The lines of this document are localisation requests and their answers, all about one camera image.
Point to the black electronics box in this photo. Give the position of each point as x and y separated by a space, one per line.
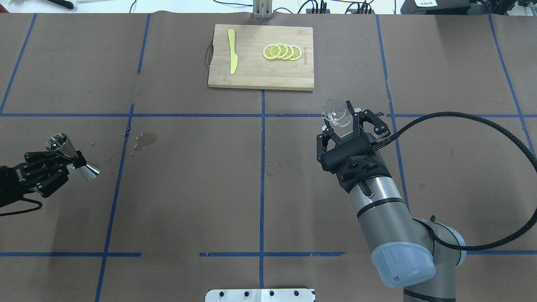
435 7

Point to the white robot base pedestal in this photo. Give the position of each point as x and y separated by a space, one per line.
261 295

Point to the aluminium frame post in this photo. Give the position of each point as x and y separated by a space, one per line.
262 9

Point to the bamboo cutting board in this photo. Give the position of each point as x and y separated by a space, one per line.
256 72

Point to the black handled tool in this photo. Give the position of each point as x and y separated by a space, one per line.
63 3

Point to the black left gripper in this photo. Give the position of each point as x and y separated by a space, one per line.
11 178

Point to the clear glass cup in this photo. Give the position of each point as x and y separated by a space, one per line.
335 111

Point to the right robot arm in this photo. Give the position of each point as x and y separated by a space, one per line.
402 248

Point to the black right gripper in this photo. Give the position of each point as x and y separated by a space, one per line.
325 141

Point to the lemon slice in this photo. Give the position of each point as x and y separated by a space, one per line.
296 53
290 52
284 51
271 51

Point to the yellow plastic knife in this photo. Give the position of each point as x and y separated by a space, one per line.
232 49

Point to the steel double jigger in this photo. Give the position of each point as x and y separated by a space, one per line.
62 146

